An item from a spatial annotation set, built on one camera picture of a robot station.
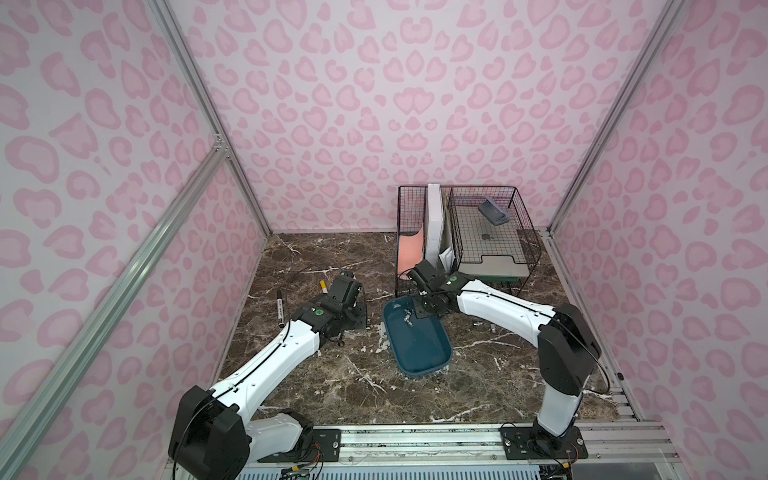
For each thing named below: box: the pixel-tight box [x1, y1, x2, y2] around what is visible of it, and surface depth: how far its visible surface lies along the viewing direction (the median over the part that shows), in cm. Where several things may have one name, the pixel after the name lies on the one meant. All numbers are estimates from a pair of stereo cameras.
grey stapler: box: [478, 196, 511, 226], surface depth 96 cm
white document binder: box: [425, 183, 445, 270], surface depth 95 cm
